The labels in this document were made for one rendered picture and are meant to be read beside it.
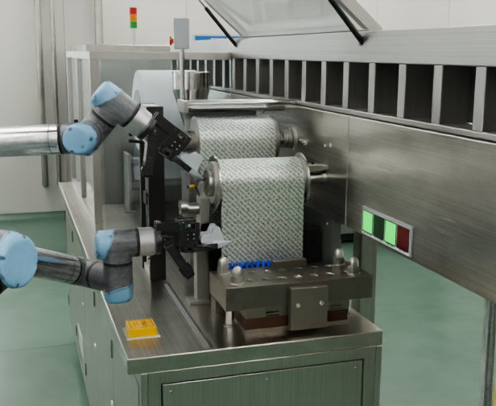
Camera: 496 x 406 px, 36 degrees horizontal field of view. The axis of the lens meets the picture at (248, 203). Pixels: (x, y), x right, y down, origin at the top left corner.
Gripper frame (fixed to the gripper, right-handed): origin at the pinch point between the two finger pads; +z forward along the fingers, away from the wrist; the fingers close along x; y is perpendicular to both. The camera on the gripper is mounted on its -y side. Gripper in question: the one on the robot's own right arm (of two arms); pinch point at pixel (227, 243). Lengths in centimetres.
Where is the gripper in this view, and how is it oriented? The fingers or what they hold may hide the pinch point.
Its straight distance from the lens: 204.8
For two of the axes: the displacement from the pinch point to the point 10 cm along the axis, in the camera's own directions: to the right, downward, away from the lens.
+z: 9.5, -0.5, 2.9
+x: -3.0, -1.9, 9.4
